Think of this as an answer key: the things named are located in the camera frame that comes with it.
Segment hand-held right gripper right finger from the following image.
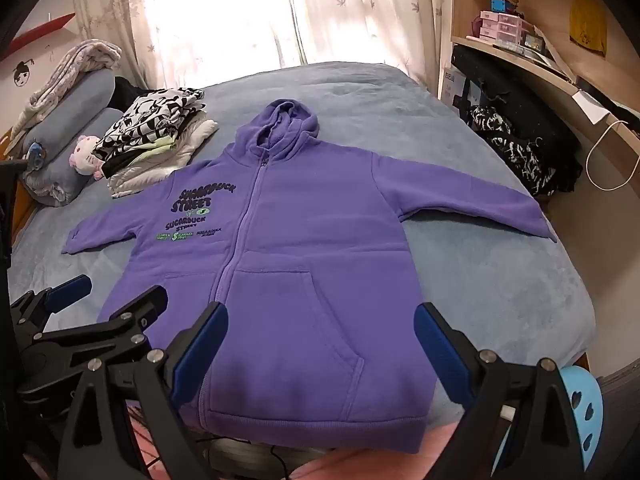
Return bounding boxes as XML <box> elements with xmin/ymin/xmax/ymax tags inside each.
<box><xmin>414</xmin><ymin>301</ymin><xmax>586</xmax><ymax>480</ymax></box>

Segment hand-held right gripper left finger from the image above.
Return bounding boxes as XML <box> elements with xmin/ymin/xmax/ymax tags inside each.
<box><xmin>55</xmin><ymin>301</ymin><xmax>230</xmax><ymax>480</ymax></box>

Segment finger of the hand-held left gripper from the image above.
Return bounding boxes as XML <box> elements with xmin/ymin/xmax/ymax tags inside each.
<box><xmin>30</xmin><ymin>285</ymin><xmax>169</xmax><ymax>366</ymax></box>
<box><xmin>10</xmin><ymin>275</ymin><xmax>94</xmax><ymax>342</ymax></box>

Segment purple zip hoodie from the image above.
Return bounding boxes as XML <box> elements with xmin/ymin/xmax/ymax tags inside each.
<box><xmin>61</xmin><ymin>99</ymin><xmax>560</xmax><ymax>447</ymax></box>

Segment wooden bed headboard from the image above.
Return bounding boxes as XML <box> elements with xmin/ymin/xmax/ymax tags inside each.
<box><xmin>0</xmin><ymin>125</ymin><xmax>33</xmax><ymax>246</ymax></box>

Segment rolled grey-blue blanket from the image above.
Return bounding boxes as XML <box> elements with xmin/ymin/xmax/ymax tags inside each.
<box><xmin>24</xmin><ymin>107</ymin><xmax>125</xmax><ymax>207</ymax></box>

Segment white pink plush toy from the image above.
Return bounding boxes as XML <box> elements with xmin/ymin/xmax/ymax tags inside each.
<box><xmin>68</xmin><ymin>134</ymin><xmax>109</xmax><ymax>181</ymax></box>

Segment pale green garment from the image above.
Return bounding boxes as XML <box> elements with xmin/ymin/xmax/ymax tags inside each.
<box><xmin>117</xmin><ymin>137</ymin><xmax>176</xmax><ymax>168</ymax></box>

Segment grey-blue bed blanket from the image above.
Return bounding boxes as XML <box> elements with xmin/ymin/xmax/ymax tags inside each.
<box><xmin>10</xmin><ymin>61</ymin><xmax>596</xmax><ymax>411</ymax></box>

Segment black white printed cloth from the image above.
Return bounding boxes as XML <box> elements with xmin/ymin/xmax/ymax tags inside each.
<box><xmin>465</xmin><ymin>105</ymin><xmax>557</xmax><ymax>197</ymax></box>

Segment floral patterned quilt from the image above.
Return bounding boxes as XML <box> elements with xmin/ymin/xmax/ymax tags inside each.
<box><xmin>10</xmin><ymin>40</ymin><xmax>123</xmax><ymax>137</ymax></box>

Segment black case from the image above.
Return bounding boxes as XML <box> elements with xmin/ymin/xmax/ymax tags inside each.
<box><xmin>450</xmin><ymin>44</ymin><xmax>584</xmax><ymax>196</ymax></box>

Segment white paper sheet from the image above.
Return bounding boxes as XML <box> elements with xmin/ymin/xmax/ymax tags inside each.
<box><xmin>570</xmin><ymin>89</ymin><xmax>612</xmax><ymax>126</ymax></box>

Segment sheer floral curtain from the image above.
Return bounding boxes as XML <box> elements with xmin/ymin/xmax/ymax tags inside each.
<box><xmin>75</xmin><ymin>0</ymin><xmax>453</xmax><ymax>92</ymax></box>

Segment pink storage drawers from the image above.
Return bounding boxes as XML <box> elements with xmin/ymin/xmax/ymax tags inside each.
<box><xmin>479</xmin><ymin>10</ymin><xmax>531</xmax><ymax>44</ymax></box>

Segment yellow cloth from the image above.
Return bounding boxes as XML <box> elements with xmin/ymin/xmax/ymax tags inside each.
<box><xmin>569</xmin><ymin>0</ymin><xmax>609</xmax><ymax>56</ymax></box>

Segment cartoon face wall sticker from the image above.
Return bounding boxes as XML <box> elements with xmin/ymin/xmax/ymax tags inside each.
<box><xmin>12</xmin><ymin>59</ymin><xmax>34</xmax><ymax>89</ymax></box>

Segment white cable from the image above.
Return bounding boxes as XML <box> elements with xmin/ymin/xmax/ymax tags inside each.
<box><xmin>586</xmin><ymin>120</ymin><xmax>640</xmax><ymax>191</ymax></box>

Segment red wall sticker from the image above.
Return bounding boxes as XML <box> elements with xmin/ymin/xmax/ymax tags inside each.
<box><xmin>7</xmin><ymin>12</ymin><xmax>76</xmax><ymax>54</ymax></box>

